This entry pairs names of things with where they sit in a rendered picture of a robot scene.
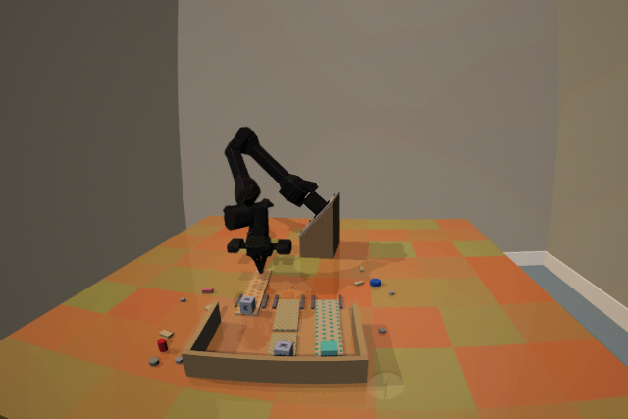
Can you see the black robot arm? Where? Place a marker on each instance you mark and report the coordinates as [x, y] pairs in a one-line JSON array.
[[247, 190]]

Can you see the red cylinder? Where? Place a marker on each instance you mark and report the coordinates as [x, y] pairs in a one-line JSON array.
[[162, 345]]

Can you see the orange polka-dot strip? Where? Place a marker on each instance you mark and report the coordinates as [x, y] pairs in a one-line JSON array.
[[257, 284]]

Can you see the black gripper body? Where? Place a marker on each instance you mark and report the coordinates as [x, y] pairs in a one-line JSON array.
[[283, 247]]

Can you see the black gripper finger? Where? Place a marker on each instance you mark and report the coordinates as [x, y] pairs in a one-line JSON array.
[[257, 261], [263, 260]]

